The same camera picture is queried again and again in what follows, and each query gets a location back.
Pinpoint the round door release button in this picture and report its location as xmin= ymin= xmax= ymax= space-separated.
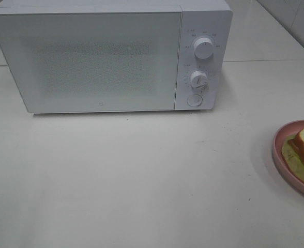
xmin=187 ymin=94 xmax=203 ymax=107

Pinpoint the toast sandwich with filling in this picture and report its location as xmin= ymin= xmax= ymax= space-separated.
xmin=281 ymin=129 xmax=304 ymax=183

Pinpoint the white microwave oven body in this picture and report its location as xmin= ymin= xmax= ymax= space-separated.
xmin=0 ymin=1 xmax=233 ymax=112

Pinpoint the white microwave door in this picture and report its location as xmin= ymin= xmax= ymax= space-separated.
xmin=0 ymin=12 xmax=181 ymax=113

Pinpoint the white microwave knob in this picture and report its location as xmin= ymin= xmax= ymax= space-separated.
xmin=193 ymin=37 xmax=214 ymax=59
xmin=190 ymin=70 xmax=208 ymax=88

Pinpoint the upper white microwave knob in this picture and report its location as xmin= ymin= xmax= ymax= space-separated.
xmin=193 ymin=37 xmax=214 ymax=59

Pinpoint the pink round plate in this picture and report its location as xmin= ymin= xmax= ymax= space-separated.
xmin=271 ymin=120 xmax=304 ymax=195

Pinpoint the lower white microwave knob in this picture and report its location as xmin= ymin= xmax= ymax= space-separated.
xmin=190 ymin=70 xmax=208 ymax=88

